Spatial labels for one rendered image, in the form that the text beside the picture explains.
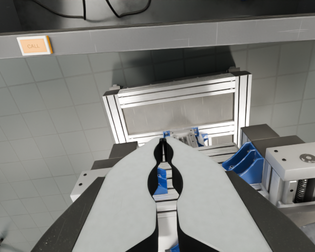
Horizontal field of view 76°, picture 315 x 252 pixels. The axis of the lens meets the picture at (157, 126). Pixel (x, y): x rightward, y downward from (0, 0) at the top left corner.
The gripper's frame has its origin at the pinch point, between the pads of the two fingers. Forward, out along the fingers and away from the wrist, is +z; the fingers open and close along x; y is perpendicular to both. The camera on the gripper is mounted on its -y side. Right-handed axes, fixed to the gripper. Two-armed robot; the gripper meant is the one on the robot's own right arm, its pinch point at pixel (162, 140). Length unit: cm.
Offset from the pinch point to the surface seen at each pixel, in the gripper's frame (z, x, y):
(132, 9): 40.1, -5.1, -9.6
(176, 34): 28.1, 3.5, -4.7
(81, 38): 28.1, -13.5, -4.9
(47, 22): 40.1, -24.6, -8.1
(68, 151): 123, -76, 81
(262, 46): 123, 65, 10
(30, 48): 26.9, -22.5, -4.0
